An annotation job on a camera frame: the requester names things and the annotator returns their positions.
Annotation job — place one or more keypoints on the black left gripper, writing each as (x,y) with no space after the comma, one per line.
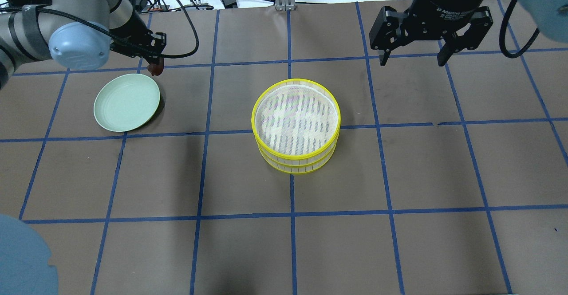
(131,29)

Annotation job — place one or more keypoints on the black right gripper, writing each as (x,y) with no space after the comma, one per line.
(437,2)

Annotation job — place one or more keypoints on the dark red bun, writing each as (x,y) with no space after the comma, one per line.
(155,69)

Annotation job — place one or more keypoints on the yellow rimmed steamer layer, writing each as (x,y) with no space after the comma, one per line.
(298,166)
(296,119)

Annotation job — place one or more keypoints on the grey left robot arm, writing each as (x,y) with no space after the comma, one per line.
(77,34)

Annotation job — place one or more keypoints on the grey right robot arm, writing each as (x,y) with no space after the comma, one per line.
(550,17)

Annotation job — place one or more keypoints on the light green round plate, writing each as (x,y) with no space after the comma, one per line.
(126,102)

